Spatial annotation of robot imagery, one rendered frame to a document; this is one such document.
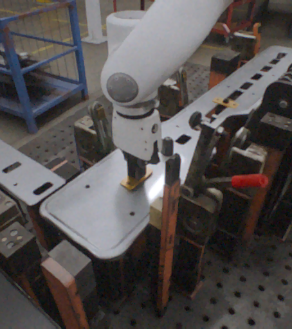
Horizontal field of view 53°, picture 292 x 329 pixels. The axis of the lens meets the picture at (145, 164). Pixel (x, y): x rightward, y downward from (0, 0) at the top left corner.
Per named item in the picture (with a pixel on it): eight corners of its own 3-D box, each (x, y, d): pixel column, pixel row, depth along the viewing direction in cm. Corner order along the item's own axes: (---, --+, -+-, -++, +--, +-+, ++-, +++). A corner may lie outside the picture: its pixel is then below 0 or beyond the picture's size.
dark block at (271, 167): (233, 225, 94) (267, 110, 67) (253, 236, 91) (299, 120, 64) (226, 235, 91) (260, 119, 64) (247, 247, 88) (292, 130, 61)
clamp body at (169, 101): (161, 151, 125) (164, 73, 103) (185, 162, 119) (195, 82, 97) (148, 162, 120) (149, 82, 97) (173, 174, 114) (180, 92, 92)
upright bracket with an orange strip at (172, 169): (163, 306, 74) (175, 151, 42) (166, 310, 74) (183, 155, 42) (155, 316, 72) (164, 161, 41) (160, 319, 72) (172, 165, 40)
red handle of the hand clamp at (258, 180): (191, 174, 58) (268, 167, 47) (195, 183, 59) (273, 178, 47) (180, 186, 56) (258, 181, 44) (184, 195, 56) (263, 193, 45)
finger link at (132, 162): (137, 147, 64) (138, 170, 68) (127, 142, 65) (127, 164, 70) (128, 154, 62) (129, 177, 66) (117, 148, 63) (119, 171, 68)
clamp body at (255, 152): (213, 228, 94) (237, 131, 70) (247, 247, 88) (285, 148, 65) (199, 247, 88) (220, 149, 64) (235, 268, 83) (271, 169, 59)
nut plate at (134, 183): (141, 164, 70) (141, 160, 70) (154, 170, 69) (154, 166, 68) (118, 183, 65) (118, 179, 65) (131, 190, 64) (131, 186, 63)
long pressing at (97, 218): (265, 45, 145) (266, 42, 144) (313, 54, 135) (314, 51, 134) (31, 210, 61) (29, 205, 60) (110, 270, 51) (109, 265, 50)
